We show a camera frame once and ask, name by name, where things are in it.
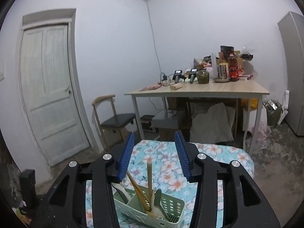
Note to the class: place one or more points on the green bag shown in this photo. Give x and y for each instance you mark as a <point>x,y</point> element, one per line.
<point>273,116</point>

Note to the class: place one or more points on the white sack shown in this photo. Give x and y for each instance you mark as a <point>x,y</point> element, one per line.
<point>211,123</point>

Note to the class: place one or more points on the wooden chair with dark seat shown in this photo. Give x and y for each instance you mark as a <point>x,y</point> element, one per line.
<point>117,121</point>

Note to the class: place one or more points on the wooden table with white legs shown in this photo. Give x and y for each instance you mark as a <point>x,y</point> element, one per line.
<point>213,89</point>

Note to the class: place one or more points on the black handheld device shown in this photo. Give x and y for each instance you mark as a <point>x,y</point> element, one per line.
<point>177,76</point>
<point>192,75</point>

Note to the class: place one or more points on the cream plastic spoon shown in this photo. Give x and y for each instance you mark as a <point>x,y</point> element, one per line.
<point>157,198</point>

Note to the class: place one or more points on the cardboard box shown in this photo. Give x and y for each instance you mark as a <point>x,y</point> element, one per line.
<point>169,133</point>

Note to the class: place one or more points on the white stand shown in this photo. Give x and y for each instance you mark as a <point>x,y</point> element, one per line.
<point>286,104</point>

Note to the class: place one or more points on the grey refrigerator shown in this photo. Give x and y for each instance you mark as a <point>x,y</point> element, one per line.
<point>294,76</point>

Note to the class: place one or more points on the black box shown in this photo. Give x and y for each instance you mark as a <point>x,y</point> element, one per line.
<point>28,187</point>

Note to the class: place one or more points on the grey box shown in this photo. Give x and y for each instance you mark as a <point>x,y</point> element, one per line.
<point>168,121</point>

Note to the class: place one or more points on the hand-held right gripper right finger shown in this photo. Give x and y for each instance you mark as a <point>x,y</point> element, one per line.
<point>182,158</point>

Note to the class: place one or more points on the cream plastic ladle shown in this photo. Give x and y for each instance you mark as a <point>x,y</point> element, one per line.
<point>118,185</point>

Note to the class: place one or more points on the yellow bag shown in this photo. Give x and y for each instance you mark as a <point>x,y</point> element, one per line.
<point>250,104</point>

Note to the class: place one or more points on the white panel door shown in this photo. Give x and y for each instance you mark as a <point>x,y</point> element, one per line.
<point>52,87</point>

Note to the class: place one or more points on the glass jar with greens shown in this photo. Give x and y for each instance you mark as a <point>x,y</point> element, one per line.
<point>202,77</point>

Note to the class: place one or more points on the red drink bottle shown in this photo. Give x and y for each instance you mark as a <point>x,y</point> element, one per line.
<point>233,68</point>

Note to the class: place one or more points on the clear container on metal dish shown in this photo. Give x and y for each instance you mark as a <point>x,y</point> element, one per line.
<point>222,72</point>

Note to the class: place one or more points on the wooden rolling pin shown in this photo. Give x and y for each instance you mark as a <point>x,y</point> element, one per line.
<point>176,87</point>

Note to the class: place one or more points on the pile of snack packets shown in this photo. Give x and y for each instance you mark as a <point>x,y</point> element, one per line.
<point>242,61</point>

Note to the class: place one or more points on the green perforated utensil holder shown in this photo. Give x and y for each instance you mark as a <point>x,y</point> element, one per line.
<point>171,205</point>

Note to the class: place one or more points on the bundle of wooden chopsticks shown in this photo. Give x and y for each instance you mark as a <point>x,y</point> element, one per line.
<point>150,178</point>

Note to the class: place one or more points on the pink plastic bag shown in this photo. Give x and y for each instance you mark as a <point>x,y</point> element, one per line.
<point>262,130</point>

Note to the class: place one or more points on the floral blue tablecloth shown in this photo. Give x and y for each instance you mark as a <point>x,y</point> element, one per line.
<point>163,156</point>

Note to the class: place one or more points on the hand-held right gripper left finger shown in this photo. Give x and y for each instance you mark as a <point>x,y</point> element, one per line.
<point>125,158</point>

